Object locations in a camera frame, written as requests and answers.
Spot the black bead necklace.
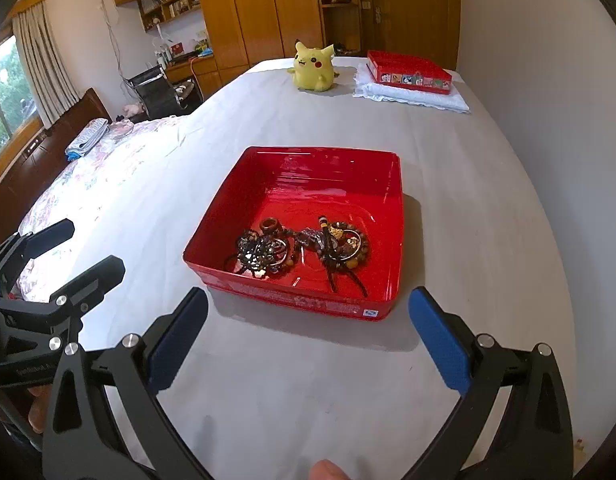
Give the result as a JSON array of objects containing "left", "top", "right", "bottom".
[{"left": 223, "top": 227, "right": 301, "bottom": 279}]

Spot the black braided cord charm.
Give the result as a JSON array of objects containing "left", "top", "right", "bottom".
[{"left": 317, "top": 216, "right": 370, "bottom": 298}]

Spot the brown wooden bead bracelet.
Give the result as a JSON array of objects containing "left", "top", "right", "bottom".
[{"left": 314, "top": 224, "right": 370, "bottom": 272}]

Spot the gold pendant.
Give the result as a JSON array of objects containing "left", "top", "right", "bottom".
[{"left": 329, "top": 226, "right": 344, "bottom": 240}]

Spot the silver wristwatch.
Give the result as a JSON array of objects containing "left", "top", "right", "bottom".
[{"left": 294, "top": 228, "right": 325, "bottom": 257}]

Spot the silver bangle large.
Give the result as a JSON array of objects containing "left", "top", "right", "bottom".
[{"left": 336, "top": 229, "right": 364, "bottom": 261}]

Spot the person's left hand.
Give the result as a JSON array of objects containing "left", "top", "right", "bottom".
[{"left": 28, "top": 385, "right": 52, "bottom": 434}]

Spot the person's right thumb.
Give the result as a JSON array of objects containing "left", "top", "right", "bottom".
[{"left": 308, "top": 460, "right": 350, "bottom": 480}]

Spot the wooden headboard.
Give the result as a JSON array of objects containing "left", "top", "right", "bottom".
[{"left": 0, "top": 88, "right": 110, "bottom": 243}]

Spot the floral bedspread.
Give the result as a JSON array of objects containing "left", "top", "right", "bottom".
[{"left": 17, "top": 116, "right": 187, "bottom": 301}]

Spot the window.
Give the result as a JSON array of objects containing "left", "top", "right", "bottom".
[{"left": 0, "top": 36, "right": 37, "bottom": 152}]

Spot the folded blue white cloth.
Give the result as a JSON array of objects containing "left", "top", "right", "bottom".
[{"left": 65, "top": 117, "right": 110, "bottom": 162}]

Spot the beige curtain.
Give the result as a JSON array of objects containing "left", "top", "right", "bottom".
[{"left": 12, "top": 1, "right": 80, "bottom": 129}]

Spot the black office chair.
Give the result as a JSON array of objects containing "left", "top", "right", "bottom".
[{"left": 127, "top": 65, "right": 203, "bottom": 119}]

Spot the red tin box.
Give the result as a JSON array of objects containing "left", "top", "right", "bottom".
[{"left": 183, "top": 146, "right": 404, "bottom": 322}]

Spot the wooden desk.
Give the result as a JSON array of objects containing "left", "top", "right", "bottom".
[{"left": 166, "top": 55, "right": 223, "bottom": 100}]

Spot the wooden wardrobe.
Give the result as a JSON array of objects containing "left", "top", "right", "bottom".
[{"left": 114, "top": 0, "right": 362, "bottom": 82}]

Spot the yellow Pikachu plush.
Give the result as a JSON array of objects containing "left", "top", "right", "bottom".
[{"left": 287, "top": 41, "right": 338, "bottom": 92}]

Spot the white folded towel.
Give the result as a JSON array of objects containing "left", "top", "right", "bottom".
[{"left": 353, "top": 63, "right": 472, "bottom": 114}]

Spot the red tin lid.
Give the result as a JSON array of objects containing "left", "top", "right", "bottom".
[{"left": 367, "top": 50, "right": 452, "bottom": 96}]

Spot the wooden door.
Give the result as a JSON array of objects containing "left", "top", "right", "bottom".
[{"left": 362, "top": 0, "right": 461, "bottom": 70}]

